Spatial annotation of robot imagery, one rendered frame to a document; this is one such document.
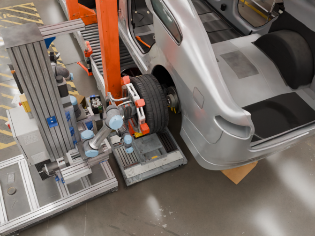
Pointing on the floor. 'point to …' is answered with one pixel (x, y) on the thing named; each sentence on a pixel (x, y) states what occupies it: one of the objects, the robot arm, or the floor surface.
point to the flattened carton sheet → (239, 172)
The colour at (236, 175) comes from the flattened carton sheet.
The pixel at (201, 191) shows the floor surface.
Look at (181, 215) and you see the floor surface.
